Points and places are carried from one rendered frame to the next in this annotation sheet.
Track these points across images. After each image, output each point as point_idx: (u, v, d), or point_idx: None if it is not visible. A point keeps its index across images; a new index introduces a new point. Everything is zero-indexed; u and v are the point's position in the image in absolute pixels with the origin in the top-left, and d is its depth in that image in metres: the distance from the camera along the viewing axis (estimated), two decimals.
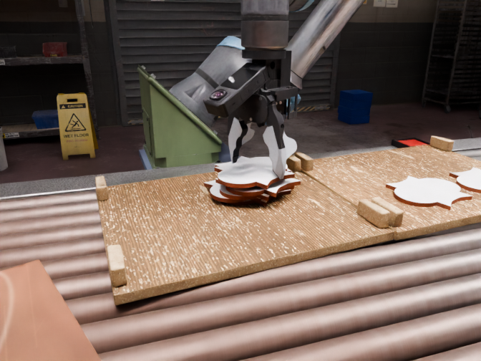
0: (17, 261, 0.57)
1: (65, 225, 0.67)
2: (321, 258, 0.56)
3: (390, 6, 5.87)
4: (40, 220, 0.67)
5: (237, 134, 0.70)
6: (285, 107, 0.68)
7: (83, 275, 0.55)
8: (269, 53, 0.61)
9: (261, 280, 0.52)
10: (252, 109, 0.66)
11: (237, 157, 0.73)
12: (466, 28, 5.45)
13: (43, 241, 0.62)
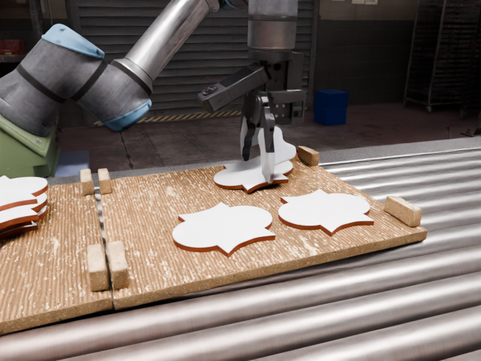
0: None
1: None
2: None
3: (370, 3, 5.68)
4: None
5: (245, 132, 0.71)
6: (291, 112, 0.66)
7: None
8: (266, 54, 0.60)
9: None
10: (252, 109, 0.66)
11: (248, 155, 0.74)
12: (446, 26, 5.26)
13: None
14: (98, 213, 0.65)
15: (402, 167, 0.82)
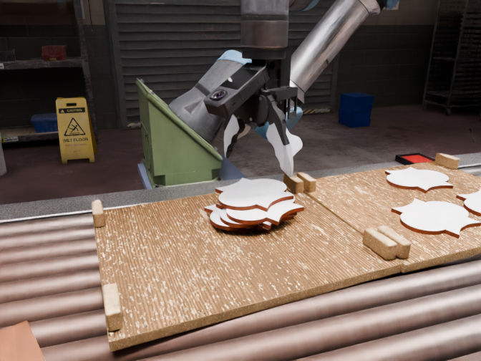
0: (9, 296, 0.55)
1: (60, 253, 0.65)
2: (325, 294, 0.54)
3: (391, 8, 5.85)
4: (34, 249, 0.65)
5: (233, 131, 0.71)
6: (285, 107, 0.68)
7: (78, 312, 0.53)
8: (269, 53, 0.61)
9: (263, 320, 0.50)
10: (252, 109, 0.66)
11: (230, 152, 0.74)
12: (467, 31, 5.43)
13: (36, 273, 0.60)
14: None
15: None
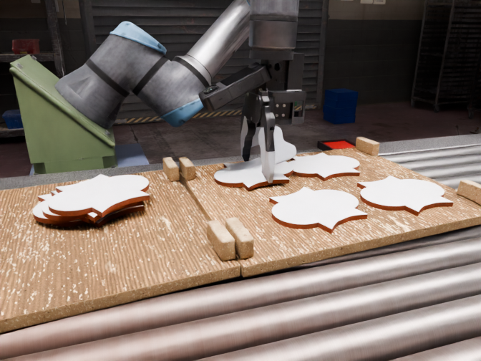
0: None
1: None
2: (124, 305, 0.41)
3: (378, 3, 5.72)
4: None
5: (245, 132, 0.71)
6: (291, 112, 0.66)
7: None
8: (267, 53, 0.61)
9: (21, 341, 0.37)
10: (252, 108, 0.66)
11: (248, 156, 0.74)
12: (454, 25, 5.30)
13: None
14: None
15: (455, 157, 0.87)
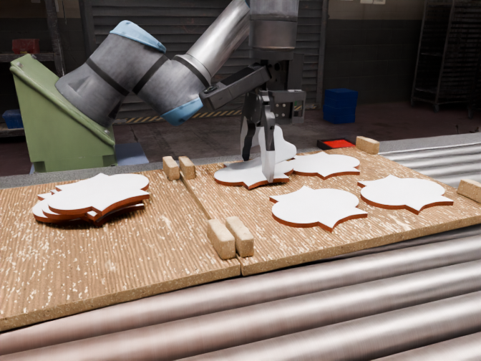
0: None
1: None
2: (124, 304, 0.41)
3: (378, 3, 5.73)
4: None
5: (245, 132, 0.71)
6: (291, 111, 0.66)
7: None
8: (267, 53, 0.61)
9: (21, 341, 0.37)
10: (252, 108, 0.66)
11: (248, 156, 0.74)
12: (454, 25, 5.30)
13: None
14: None
15: (455, 156, 0.87)
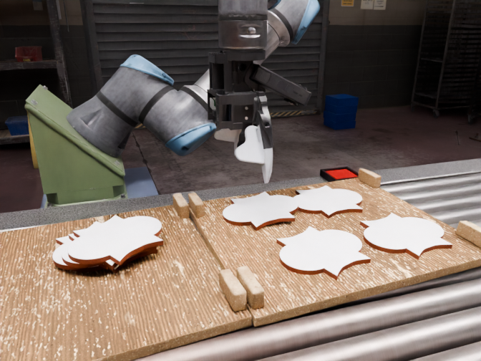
0: None
1: None
2: (144, 358, 0.44)
3: (378, 8, 5.76)
4: None
5: None
6: None
7: None
8: None
9: None
10: None
11: (263, 172, 0.64)
12: (454, 31, 5.33)
13: None
14: None
15: (454, 188, 0.90)
